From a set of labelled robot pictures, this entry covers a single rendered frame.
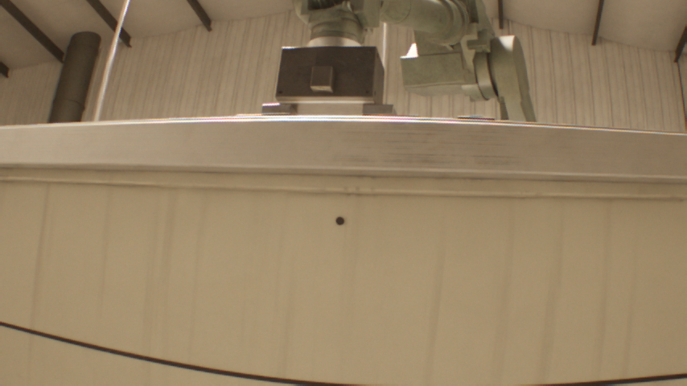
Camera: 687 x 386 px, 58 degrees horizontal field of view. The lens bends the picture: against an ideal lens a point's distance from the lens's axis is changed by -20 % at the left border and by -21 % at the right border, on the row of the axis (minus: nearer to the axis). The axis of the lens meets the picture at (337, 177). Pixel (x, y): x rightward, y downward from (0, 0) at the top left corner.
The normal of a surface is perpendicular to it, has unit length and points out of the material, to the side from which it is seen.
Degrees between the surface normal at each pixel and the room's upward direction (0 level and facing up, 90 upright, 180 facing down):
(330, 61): 90
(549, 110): 90
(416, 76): 114
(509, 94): 127
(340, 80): 90
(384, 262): 90
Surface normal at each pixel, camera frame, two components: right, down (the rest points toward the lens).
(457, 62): -0.44, 0.11
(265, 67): -0.19, -0.31
